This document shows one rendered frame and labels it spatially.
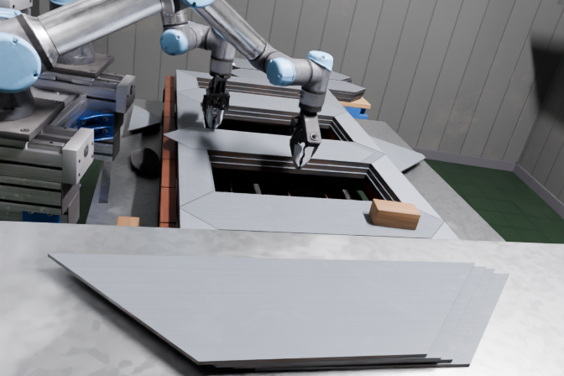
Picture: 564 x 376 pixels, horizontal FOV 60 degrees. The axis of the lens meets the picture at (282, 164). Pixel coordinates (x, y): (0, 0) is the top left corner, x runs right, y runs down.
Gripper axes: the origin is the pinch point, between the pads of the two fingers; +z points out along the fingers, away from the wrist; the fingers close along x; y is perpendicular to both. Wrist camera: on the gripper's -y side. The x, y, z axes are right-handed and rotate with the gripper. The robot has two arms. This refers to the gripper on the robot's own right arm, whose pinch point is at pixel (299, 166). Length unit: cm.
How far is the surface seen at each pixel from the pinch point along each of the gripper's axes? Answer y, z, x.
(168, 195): -13.3, 5.2, 39.4
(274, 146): 16.2, 0.9, 4.9
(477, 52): 219, -8, -198
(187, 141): 14.0, 0.8, 33.9
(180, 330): -88, -20, 39
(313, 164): 8.3, 2.9, -7.5
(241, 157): 9.0, 2.6, 16.8
